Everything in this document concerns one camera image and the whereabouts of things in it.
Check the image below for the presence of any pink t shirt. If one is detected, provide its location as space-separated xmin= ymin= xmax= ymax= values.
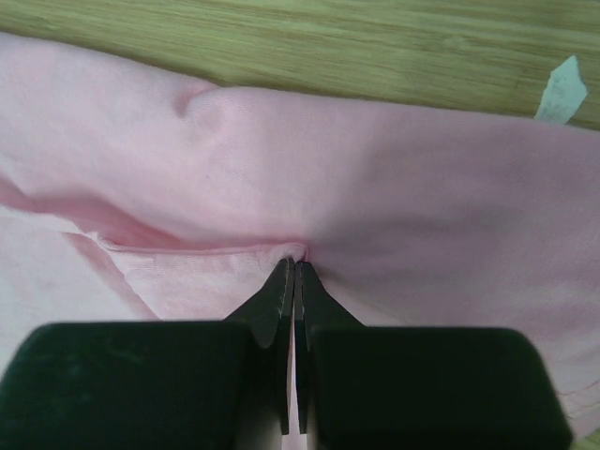
xmin=1 ymin=34 xmax=599 ymax=438

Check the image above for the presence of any white paper scrap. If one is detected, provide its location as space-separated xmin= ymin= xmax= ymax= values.
xmin=533 ymin=55 xmax=588 ymax=125

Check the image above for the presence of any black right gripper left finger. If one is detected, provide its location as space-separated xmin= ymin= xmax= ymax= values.
xmin=1 ymin=259 xmax=294 ymax=449

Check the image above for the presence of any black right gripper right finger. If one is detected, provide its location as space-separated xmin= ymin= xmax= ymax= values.
xmin=294 ymin=262 xmax=573 ymax=449

